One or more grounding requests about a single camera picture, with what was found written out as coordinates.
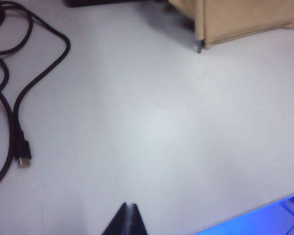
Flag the black computer keyboard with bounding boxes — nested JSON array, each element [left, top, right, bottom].
[[65, 0, 168, 8]]

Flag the black looped cable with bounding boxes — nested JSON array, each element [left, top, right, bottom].
[[0, 48, 15, 192]]

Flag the black cable with metal plug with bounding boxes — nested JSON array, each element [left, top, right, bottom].
[[0, 0, 71, 169]]

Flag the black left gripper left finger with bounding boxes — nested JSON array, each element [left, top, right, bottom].
[[101, 202, 130, 235]]

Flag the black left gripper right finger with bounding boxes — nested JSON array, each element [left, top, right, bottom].
[[128, 203, 148, 235]]

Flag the beige fabric calendar stand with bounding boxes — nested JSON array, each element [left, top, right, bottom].
[[168, 0, 294, 53]]

